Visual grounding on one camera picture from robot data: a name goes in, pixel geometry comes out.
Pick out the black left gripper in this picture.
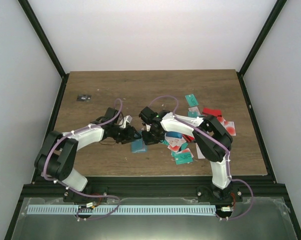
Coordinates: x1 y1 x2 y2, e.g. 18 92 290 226
111 125 142 145

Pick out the blue card holder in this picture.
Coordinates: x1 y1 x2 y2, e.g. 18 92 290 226
131 138 148 154

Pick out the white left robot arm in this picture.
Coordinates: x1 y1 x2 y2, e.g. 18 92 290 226
34 107 142 202

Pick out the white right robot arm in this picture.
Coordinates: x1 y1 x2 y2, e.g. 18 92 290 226
139 107 233 202

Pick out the white card pagoda print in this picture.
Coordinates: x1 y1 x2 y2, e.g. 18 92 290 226
165 137 186 153

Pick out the teal VIP card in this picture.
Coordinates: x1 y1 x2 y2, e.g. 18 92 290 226
174 152 193 165

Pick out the teal card far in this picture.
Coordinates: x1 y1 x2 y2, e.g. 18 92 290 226
185 94 199 107

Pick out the black VIP card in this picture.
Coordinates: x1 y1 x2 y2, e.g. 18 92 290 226
76 94 92 102

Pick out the red card far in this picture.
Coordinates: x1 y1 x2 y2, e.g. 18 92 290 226
202 107 222 117

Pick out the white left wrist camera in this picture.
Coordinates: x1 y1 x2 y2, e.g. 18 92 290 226
119 115 133 129

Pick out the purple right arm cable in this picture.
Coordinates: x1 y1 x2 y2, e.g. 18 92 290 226
149 95 255 221

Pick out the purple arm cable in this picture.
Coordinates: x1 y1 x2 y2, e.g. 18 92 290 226
149 95 255 221
44 97 124 201

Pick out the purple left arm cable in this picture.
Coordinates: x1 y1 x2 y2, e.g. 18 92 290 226
44 97 124 201

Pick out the light blue slotted cable duct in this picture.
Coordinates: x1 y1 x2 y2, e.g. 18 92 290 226
26 204 216 216

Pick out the black right frame post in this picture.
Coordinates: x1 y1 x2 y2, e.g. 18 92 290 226
236 0 288 77

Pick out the black frame post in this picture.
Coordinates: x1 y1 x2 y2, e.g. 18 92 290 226
17 0 67 78
236 0 288 77

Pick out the black left frame post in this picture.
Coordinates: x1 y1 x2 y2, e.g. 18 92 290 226
17 0 67 78

